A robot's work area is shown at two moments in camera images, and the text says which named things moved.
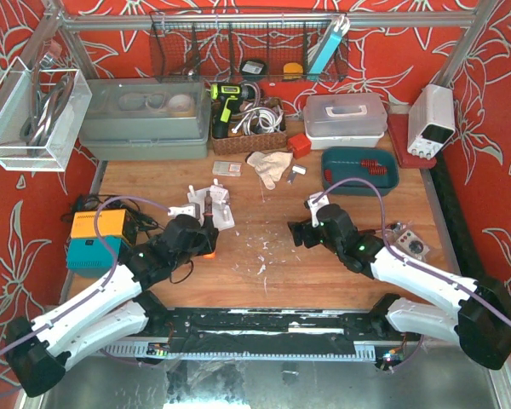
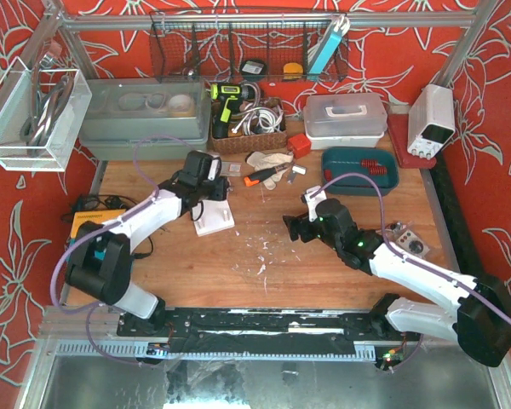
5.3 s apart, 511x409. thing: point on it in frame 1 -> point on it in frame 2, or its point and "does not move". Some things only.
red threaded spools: (377, 170) does not move
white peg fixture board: (222, 218) does not move
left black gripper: (210, 238) -> (217, 188)
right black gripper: (304, 234) does not move
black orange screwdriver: (209, 228) -> (258, 176)
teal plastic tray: (378, 164) does not move
